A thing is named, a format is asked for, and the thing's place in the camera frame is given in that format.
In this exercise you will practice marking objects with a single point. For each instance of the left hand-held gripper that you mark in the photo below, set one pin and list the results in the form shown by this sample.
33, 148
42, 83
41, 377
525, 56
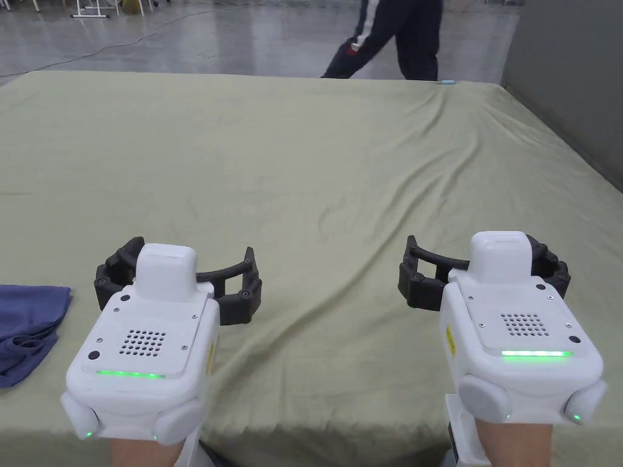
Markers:
146, 340

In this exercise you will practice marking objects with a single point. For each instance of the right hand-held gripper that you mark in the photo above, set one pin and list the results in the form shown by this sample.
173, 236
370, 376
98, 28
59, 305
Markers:
516, 340

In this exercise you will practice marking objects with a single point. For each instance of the person's right hand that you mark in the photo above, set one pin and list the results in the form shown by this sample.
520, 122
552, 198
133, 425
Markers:
518, 445

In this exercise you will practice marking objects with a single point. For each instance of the person's left hand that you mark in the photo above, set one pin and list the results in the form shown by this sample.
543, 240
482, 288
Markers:
146, 455

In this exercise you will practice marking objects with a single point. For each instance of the blue garment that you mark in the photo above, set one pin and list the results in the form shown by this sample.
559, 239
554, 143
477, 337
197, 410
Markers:
29, 316

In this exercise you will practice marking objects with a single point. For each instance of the bed with pale green sheet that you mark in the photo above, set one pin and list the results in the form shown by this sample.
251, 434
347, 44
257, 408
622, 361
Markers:
311, 170

